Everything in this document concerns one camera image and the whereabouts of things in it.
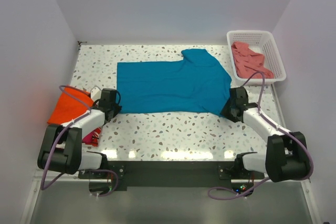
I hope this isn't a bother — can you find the blue t shirt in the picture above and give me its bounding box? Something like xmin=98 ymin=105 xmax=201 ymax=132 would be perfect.
xmin=117 ymin=49 xmax=232 ymax=115

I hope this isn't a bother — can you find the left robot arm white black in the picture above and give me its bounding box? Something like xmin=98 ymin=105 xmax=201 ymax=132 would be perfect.
xmin=37 ymin=89 xmax=121 ymax=178

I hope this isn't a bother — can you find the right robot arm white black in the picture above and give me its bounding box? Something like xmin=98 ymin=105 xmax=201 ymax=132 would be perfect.
xmin=221 ymin=87 xmax=313 ymax=182

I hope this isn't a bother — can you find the magenta folded t shirt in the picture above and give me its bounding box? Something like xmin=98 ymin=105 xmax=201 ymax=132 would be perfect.
xmin=82 ymin=127 xmax=101 ymax=147

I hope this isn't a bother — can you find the orange folded t shirt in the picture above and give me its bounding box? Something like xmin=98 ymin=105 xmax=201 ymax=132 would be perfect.
xmin=47 ymin=86 xmax=93 ymax=124

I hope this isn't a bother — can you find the salmon pink t shirt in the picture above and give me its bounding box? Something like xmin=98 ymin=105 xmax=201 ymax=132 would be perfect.
xmin=231 ymin=41 xmax=274 ymax=79

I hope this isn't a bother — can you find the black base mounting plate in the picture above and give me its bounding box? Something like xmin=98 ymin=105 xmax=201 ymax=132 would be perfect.
xmin=79 ymin=161 xmax=264 ymax=193

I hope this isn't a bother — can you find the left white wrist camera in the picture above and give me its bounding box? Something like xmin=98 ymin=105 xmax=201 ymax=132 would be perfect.
xmin=90 ymin=86 xmax=102 ymax=101

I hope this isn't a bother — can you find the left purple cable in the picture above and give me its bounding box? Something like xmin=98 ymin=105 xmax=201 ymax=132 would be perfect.
xmin=40 ymin=84 xmax=122 ymax=191

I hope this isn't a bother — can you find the aluminium rail frame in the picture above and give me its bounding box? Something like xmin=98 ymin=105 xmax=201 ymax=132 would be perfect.
xmin=19 ymin=166 xmax=312 ymax=190

